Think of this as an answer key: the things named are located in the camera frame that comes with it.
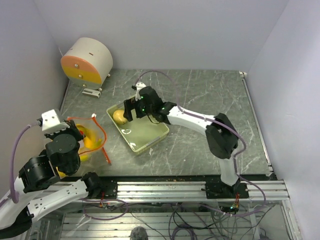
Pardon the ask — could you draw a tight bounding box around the small white clip block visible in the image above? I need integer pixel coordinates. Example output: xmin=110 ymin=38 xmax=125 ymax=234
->
xmin=82 ymin=88 xmax=101 ymax=99

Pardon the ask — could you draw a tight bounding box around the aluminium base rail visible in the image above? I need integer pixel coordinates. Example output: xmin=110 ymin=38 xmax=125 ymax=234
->
xmin=29 ymin=174 xmax=291 ymax=203

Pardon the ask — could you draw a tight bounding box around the yellow banana bunch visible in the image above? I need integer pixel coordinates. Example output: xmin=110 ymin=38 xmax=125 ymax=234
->
xmin=76 ymin=124 xmax=104 ymax=162

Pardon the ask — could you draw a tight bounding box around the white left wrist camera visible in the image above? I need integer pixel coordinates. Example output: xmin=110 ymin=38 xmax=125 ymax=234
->
xmin=37 ymin=109 xmax=70 ymax=134

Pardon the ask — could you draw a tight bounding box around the pale green plastic basket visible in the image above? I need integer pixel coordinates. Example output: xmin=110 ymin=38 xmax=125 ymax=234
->
xmin=106 ymin=103 xmax=170 ymax=155

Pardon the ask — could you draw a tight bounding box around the tan potato toy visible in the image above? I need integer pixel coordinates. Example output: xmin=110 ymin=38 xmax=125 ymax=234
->
xmin=112 ymin=109 xmax=128 ymax=125

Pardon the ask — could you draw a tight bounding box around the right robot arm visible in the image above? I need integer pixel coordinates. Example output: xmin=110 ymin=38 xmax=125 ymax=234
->
xmin=123 ymin=83 xmax=240 ymax=198

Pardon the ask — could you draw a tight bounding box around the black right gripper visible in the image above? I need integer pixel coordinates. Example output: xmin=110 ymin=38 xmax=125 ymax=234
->
xmin=123 ymin=96 xmax=154 ymax=122

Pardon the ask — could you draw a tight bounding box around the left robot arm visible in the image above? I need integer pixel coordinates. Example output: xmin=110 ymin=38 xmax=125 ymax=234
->
xmin=0 ymin=120 xmax=102 ymax=239

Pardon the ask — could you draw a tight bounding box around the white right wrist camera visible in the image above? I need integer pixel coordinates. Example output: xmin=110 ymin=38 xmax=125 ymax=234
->
xmin=131 ymin=81 xmax=147 ymax=101

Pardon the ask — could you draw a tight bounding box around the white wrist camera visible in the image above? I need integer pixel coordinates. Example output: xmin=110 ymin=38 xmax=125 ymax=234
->
xmin=37 ymin=109 xmax=70 ymax=134
xmin=131 ymin=81 xmax=147 ymax=101

